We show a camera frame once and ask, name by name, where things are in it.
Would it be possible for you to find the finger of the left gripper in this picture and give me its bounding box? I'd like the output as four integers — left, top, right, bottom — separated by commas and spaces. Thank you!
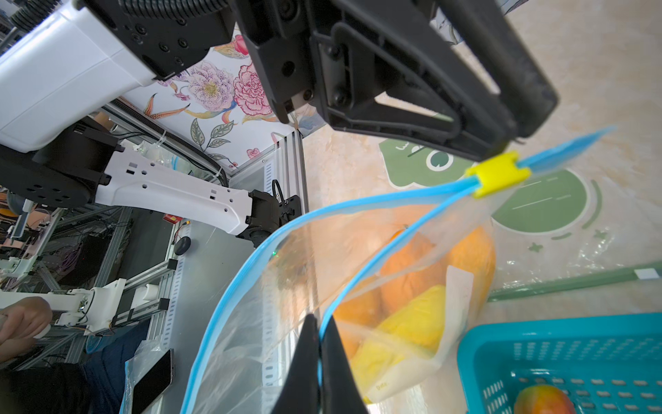
438, 0, 559, 138

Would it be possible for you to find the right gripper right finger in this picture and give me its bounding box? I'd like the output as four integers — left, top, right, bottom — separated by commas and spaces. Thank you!
320, 318, 368, 414

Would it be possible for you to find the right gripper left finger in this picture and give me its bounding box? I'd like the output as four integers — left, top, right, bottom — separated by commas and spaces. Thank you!
272, 314, 320, 414

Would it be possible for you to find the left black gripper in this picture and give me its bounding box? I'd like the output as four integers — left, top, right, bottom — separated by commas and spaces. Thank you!
229, 1, 515, 161

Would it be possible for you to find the yellow zipper slider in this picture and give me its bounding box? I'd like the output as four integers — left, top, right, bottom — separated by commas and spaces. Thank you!
465, 152, 532, 198

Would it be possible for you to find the small yellow-orange mango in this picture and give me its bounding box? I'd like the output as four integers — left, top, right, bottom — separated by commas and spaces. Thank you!
334, 286, 383, 360

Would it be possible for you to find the yellow-green mango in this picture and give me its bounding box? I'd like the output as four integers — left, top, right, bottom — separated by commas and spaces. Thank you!
350, 285, 446, 403

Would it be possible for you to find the clear blue-zip bag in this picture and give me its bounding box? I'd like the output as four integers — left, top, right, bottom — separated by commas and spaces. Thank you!
181, 132, 602, 413

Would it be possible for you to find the clear green-zip bag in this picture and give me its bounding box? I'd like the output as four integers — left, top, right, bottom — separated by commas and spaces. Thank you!
378, 136, 662, 304

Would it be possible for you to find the teal plastic basket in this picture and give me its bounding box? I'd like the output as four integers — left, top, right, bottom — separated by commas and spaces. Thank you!
457, 313, 661, 413

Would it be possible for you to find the large orange mango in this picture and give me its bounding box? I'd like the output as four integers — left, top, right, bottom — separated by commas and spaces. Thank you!
448, 226, 496, 310

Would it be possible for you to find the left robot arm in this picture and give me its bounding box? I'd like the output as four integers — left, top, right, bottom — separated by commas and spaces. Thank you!
1, 1, 559, 245

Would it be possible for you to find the red mango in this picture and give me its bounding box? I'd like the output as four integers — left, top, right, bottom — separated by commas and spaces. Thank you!
514, 385, 576, 414

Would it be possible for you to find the black smartphone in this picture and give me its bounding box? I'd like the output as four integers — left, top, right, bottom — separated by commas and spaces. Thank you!
130, 349, 174, 414

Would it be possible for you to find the person's hand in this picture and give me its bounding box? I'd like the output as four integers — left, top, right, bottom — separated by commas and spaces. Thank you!
1, 297, 53, 363

